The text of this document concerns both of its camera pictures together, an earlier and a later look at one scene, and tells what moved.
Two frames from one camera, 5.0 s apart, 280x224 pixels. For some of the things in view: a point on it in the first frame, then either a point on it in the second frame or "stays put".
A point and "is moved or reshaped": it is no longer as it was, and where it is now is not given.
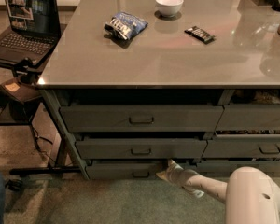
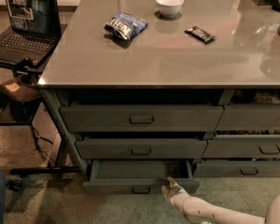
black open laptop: (35, 23) stays put
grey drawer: (139, 147) stays put
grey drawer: (125, 169) is moved or reshaped
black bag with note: (21, 97) stays put
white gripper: (187, 179) to (178, 199)
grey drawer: (259, 117) stays put
